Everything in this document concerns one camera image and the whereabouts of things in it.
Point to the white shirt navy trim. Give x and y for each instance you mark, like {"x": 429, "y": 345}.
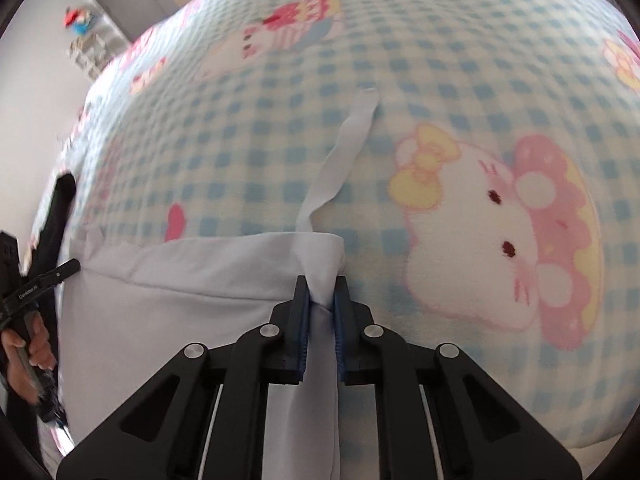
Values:
{"x": 165, "y": 349}

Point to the Hello Kitty checkered blanket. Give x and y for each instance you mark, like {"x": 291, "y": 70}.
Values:
{"x": 494, "y": 204}

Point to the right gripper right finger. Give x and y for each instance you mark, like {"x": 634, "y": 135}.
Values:
{"x": 355, "y": 363}

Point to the operator left hand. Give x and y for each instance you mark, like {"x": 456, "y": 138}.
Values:
{"x": 30, "y": 354}

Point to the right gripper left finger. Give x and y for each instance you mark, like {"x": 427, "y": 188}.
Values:
{"x": 287, "y": 364}

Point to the red blue toy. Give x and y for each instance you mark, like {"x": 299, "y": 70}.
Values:
{"x": 79, "y": 20}

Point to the white small shelf rack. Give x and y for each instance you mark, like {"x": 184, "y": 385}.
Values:
{"x": 92, "y": 52}

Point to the black clothes pile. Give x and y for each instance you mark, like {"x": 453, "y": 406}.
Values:
{"x": 45, "y": 254}

